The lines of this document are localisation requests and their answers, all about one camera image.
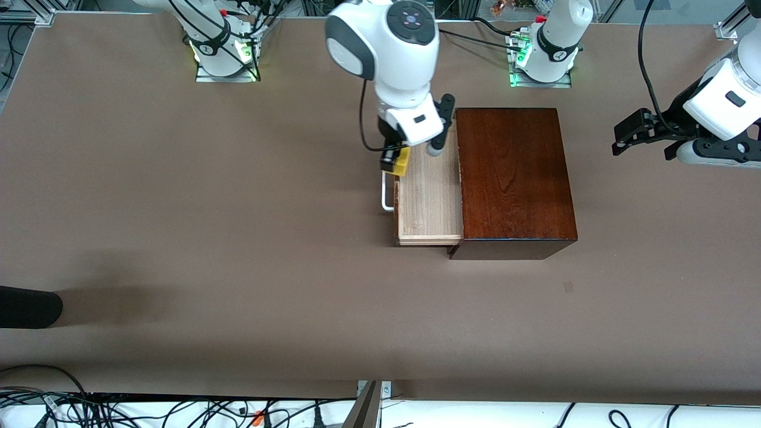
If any wooden drawer with white handle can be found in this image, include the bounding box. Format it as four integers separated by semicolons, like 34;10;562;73
380;132;465;247

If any dark brown wooden cabinet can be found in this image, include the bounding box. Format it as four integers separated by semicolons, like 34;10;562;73
447;107;579;261

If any white lower shelf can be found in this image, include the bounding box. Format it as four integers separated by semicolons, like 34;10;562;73
0;397;761;428

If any black cylinder object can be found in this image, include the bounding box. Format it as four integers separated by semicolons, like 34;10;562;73
0;285;64;329

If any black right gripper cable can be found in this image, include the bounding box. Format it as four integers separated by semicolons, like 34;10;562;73
358;76;392;153

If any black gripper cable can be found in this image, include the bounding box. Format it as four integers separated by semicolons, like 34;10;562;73
637;0;678;135
358;76;392;153

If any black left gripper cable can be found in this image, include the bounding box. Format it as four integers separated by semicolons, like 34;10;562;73
637;0;678;135

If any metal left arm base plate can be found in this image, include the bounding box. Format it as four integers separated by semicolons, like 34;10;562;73
507;30;573;89

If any aluminium frame profile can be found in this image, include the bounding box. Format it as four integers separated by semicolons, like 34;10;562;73
0;6;56;26
715;0;761;41

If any long black table cable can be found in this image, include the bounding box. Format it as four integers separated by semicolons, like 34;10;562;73
439;29;524;51

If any short black table cable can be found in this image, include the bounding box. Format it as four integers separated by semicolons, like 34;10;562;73
470;17;527;37

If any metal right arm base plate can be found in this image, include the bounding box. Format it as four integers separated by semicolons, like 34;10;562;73
195;24;259;83

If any grey metal bracket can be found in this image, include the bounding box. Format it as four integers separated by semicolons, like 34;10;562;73
342;380;393;428

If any tangled black cable bundle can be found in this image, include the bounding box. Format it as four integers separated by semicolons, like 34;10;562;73
0;364;357;428

